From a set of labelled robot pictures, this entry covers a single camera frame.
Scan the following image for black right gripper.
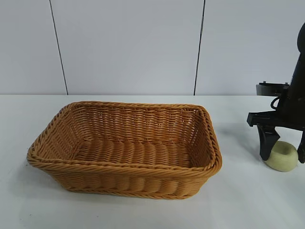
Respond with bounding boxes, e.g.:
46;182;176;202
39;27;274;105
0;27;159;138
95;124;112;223
247;81;305;164

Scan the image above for pale yellow egg yolk pastry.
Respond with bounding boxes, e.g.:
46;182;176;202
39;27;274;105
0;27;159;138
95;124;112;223
266;140;299;172

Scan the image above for brown woven wicker basket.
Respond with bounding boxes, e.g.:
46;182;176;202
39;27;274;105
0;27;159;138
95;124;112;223
26;100;223;198

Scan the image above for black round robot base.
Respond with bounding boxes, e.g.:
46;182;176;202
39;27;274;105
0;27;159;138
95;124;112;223
256;82;291;98

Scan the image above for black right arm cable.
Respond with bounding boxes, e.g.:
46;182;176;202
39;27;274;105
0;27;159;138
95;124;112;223
270;96;283;111

